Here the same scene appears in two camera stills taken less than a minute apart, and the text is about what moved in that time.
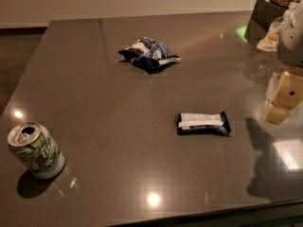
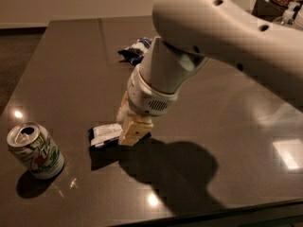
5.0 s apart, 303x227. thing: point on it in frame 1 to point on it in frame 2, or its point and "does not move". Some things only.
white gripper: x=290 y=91 to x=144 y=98
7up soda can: x=37 y=148 does not move
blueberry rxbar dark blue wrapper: x=203 y=124 to x=103 y=132
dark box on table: x=261 y=18 does not move
